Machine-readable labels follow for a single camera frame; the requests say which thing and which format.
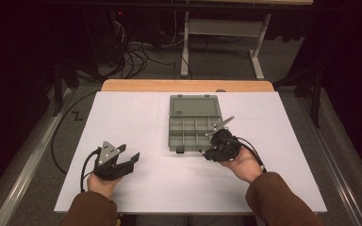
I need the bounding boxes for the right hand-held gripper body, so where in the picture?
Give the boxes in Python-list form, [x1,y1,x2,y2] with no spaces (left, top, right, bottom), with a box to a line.
[208,116,243,163]

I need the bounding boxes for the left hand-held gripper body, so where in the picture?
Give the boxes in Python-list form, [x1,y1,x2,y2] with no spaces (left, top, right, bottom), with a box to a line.
[93,140,135,182]

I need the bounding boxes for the grey translucent compartment box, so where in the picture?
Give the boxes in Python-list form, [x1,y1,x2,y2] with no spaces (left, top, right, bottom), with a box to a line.
[168,94,230,154]

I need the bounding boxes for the person's left hand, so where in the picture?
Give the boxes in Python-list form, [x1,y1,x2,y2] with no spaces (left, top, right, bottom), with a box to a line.
[87,172,123,200]

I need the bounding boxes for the person's right hand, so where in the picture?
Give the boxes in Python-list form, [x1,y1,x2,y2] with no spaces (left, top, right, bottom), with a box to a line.
[225,146,264,185]

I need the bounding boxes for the white board sheet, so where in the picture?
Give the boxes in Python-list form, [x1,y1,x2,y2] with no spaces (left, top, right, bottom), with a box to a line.
[54,90,328,215]

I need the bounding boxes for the black metal stand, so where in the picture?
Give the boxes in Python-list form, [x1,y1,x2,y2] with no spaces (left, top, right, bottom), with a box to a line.
[272,67,324,129]
[52,58,80,118]

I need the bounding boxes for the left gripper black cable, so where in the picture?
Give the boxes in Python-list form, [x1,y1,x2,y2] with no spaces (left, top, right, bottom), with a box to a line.
[79,147,102,193]

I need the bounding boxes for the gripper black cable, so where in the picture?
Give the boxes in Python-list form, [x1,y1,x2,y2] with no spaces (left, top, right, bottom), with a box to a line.
[79,147,102,193]
[230,136,268,174]

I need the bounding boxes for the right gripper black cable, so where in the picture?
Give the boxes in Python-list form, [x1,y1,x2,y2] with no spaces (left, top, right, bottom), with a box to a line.
[230,136,268,174]

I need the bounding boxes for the long black floor cable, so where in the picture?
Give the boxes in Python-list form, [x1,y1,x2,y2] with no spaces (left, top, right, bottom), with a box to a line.
[50,90,99,175]

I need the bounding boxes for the aluminium floor rail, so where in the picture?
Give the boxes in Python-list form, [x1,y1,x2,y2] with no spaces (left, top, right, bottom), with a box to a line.
[0,88,74,226]
[297,96,362,226]

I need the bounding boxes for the tangle of black floor cables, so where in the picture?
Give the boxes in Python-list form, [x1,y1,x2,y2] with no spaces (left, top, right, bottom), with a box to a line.
[107,20,178,80]

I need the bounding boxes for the white metal desk frame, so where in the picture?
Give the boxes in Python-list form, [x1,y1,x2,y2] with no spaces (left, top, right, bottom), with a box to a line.
[180,10,272,80]

